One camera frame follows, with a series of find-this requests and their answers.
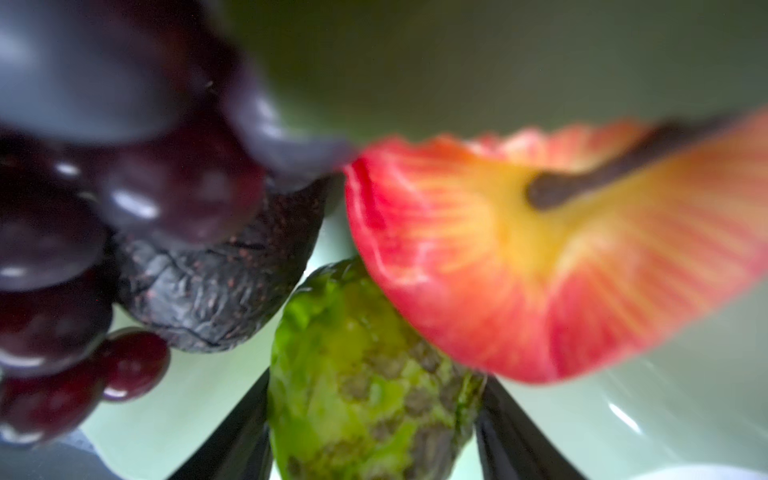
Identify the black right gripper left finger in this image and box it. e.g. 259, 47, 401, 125
170, 370, 273, 479

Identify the red apple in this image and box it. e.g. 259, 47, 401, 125
344, 109, 767, 384

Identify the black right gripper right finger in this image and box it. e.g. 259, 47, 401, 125
475, 376, 584, 480

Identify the purple grape bunch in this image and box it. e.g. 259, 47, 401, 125
1, 1, 357, 448

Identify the green apple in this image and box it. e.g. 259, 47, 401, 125
267, 257, 487, 479

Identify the dark wrinkled avocado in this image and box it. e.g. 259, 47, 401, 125
111, 179, 330, 353

